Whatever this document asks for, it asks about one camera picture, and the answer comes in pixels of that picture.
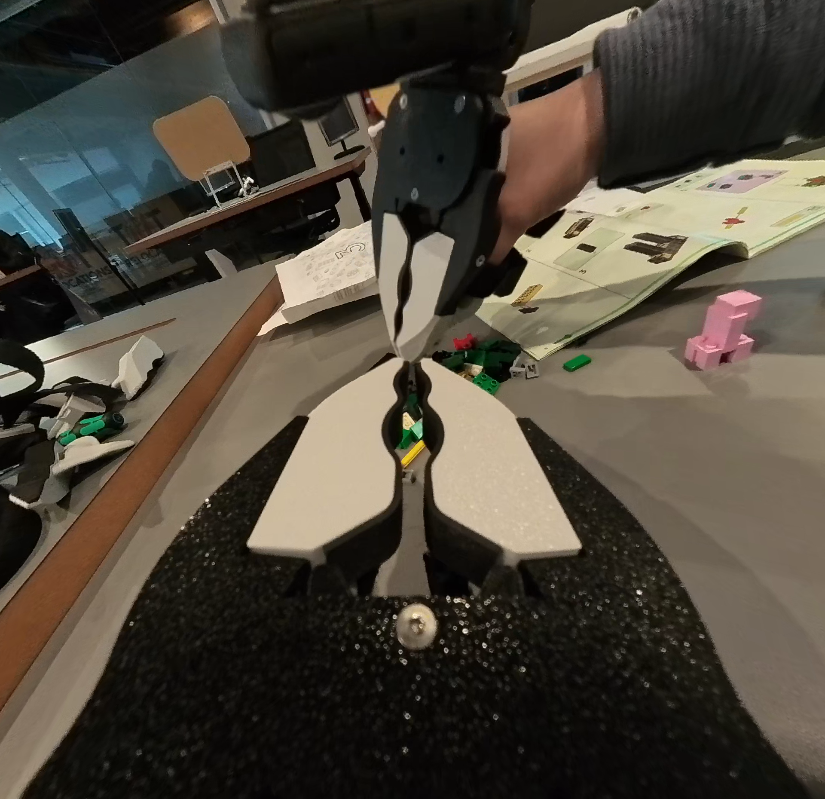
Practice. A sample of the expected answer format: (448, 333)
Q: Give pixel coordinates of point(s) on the black textured case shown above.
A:
(16, 541)

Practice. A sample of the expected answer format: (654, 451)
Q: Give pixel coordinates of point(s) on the pile of small toy bricks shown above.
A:
(490, 354)

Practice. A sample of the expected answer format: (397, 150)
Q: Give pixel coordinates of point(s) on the black office chair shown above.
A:
(283, 154)

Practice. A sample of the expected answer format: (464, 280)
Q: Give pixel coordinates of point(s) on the yellow bar brick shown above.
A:
(412, 455)

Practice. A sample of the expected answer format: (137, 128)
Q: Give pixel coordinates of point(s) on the red claw brick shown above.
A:
(463, 342)

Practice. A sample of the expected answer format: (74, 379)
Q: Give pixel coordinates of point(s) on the person's right hand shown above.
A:
(541, 180)

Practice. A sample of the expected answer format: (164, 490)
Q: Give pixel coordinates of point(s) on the green and black tool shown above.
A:
(90, 427)

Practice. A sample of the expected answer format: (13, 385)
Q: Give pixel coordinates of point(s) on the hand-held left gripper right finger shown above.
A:
(496, 483)

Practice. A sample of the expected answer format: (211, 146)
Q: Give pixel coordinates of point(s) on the pink brick pig figure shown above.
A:
(725, 328)

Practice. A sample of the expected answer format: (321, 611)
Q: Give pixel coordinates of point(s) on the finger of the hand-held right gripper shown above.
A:
(428, 283)
(390, 264)

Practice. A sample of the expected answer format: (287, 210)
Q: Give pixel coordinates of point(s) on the wooden top office desk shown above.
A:
(258, 199)

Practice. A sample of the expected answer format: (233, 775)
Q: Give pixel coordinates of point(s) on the pale green instruction booklet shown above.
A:
(644, 283)

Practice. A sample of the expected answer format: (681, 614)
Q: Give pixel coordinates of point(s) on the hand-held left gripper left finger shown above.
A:
(335, 476)

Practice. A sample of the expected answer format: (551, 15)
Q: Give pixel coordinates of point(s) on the small wooden board on stand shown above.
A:
(200, 135)

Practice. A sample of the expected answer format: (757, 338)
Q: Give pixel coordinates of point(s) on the white and black plastic part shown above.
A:
(138, 367)

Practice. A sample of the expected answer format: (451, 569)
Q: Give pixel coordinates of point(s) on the grey desk with wooden edge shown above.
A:
(193, 335)

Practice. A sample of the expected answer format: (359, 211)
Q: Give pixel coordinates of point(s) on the green flat tile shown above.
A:
(577, 362)

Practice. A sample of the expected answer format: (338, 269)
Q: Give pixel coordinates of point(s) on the white printed paper bag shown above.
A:
(322, 277)

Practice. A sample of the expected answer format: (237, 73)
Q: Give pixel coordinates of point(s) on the small black monitor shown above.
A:
(338, 128)

